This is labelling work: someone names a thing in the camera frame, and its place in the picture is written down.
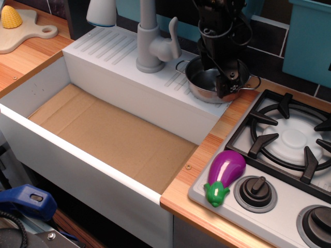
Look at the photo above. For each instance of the grey metal bracket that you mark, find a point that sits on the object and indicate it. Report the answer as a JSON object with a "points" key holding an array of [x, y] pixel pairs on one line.
{"points": [[55, 239]]}

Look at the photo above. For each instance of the white toy sink basin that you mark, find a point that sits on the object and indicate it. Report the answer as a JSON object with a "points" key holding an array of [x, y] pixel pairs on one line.
{"points": [[106, 133]]}

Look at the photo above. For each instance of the grey toy stove top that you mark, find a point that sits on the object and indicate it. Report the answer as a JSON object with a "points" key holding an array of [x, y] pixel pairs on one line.
{"points": [[278, 226]]}

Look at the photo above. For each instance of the white bottle with blue base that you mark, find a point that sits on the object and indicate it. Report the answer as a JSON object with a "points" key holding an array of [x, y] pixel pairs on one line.
{"points": [[102, 13]]}

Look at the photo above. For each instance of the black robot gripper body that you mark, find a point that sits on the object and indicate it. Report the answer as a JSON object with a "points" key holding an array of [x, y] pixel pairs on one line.
{"points": [[218, 54]]}

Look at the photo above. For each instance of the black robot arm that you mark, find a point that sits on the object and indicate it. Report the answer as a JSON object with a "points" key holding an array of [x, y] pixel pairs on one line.
{"points": [[221, 15]]}

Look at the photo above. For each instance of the blue plastic clamp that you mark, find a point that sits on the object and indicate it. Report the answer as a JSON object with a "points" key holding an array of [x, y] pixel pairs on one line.
{"points": [[29, 201]]}

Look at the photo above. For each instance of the yellow toy corn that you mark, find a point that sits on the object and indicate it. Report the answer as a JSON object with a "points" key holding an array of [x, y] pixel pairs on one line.
{"points": [[10, 18]]}

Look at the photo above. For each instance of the purple toy eggplant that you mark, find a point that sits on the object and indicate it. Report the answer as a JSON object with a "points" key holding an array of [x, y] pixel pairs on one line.
{"points": [[226, 167]]}

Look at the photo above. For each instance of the black burner grate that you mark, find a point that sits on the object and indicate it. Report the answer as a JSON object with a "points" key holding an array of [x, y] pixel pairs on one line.
{"points": [[288, 140]]}

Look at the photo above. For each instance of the teal box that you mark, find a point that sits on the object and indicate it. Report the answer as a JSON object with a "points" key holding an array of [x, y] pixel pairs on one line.
{"points": [[307, 51]]}

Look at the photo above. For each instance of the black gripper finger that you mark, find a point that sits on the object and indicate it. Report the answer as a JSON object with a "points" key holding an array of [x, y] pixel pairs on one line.
{"points": [[226, 86]]}

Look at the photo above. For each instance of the black stove knob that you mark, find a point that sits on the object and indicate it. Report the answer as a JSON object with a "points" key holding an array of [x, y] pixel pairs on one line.
{"points": [[313, 225], [255, 194]]}

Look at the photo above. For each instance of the grey toy faucet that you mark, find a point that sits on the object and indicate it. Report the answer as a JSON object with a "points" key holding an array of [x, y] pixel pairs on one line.
{"points": [[153, 49]]}

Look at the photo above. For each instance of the small stainless steel pot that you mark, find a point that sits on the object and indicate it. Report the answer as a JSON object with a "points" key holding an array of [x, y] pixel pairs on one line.
{"points": [[203, 86]]}

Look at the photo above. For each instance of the light wooden cutting board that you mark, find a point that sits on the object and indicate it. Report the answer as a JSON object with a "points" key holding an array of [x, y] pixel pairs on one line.
{"points": [[11, 38]]}

